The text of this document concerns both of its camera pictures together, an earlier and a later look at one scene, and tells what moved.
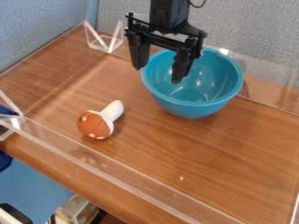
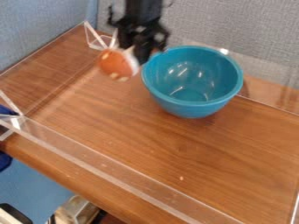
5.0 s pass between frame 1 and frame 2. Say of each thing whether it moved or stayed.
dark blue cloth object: stayed
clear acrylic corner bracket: stayed
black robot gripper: moved
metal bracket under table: stayed
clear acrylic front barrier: stayed
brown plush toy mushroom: moved
